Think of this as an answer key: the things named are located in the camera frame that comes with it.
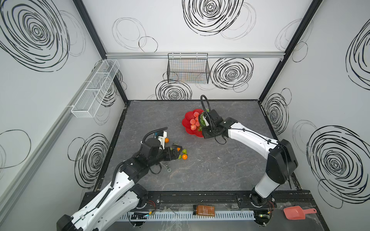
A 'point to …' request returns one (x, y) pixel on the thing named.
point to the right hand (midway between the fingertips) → (205, 132)
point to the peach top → (192, 121)
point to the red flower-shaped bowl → (186, 122)
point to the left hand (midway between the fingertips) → (176, 148)
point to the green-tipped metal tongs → (168, 169)
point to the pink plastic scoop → (297, 212)
